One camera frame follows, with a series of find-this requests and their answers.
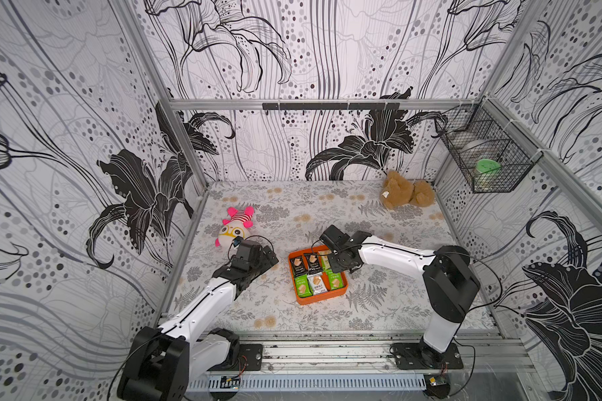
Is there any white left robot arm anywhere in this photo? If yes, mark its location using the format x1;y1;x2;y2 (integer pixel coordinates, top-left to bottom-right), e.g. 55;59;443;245
115;236;279;400

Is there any white cookie packet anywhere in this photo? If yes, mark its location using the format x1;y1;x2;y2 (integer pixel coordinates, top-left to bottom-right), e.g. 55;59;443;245
307;273;328;296

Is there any floral table mat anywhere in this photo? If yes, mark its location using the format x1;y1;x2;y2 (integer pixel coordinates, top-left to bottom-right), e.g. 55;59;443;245
167;179;495;334

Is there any black wire basket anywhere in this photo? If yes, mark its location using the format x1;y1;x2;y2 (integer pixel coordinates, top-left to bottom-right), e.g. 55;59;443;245
436;105;543;194

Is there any orange storage box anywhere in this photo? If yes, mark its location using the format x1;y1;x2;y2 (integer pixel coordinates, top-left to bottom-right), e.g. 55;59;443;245
288;246;348;305

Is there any white cable duct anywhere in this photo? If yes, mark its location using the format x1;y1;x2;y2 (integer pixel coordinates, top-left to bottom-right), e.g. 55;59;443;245
187;374;426;393

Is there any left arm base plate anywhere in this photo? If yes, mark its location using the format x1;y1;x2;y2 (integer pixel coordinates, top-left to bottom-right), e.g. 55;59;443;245
208;344;264;374

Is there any yellow cookie packet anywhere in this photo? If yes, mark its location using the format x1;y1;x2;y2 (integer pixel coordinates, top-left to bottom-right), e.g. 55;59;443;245
319;256;331;272

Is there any green cookie packet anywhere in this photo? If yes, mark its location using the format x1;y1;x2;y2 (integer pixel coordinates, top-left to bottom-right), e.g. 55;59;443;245
294;276;313;298
324;270;344;291

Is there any green cookie packet top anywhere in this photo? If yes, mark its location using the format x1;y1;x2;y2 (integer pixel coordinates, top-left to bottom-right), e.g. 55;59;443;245
324;270;344;291

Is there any green cookie packet bottom-left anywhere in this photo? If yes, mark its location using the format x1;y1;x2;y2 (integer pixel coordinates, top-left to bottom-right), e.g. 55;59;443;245
294;276;313;298

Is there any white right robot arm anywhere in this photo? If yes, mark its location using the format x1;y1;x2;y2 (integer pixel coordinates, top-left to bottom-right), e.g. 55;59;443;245
319;225;480;355

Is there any green lid cup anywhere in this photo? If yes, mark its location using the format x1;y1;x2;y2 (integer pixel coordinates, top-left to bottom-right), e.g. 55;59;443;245
474;159;502;191

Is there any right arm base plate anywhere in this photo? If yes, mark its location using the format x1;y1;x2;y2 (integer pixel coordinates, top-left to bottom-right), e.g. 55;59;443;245
390;342;464;372

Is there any black cookie packet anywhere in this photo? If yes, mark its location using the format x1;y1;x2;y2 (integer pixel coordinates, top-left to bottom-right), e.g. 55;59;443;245
290;256;308;277
304;253;323;276

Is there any brown teddy bear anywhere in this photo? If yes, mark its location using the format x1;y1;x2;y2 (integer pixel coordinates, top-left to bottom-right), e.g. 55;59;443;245
380;170;436;210

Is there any pink white plush toy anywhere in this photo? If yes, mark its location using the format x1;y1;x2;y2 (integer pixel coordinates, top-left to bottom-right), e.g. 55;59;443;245
215;206;255;249

